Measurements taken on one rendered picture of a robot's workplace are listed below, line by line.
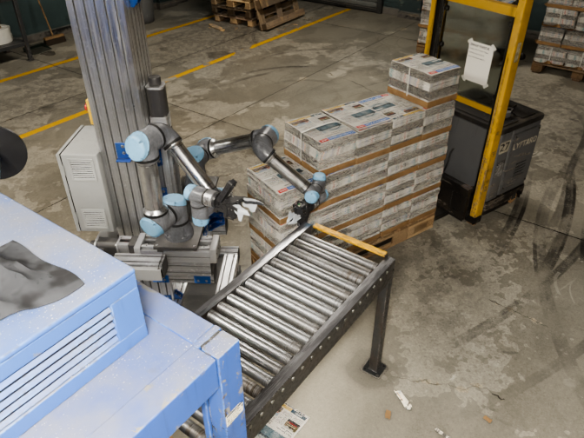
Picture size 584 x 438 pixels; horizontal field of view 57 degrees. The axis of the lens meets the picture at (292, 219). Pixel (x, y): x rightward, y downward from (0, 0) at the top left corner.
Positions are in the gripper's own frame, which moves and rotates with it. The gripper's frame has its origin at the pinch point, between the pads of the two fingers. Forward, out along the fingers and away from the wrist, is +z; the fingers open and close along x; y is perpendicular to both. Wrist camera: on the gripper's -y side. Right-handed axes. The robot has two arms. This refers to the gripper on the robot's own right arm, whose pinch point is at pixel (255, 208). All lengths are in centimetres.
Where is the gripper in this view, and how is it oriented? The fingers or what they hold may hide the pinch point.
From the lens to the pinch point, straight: 223.8
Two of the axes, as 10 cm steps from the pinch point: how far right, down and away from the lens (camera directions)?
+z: 8.8, 2.7, -3.9
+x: -4.7, 3.9, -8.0
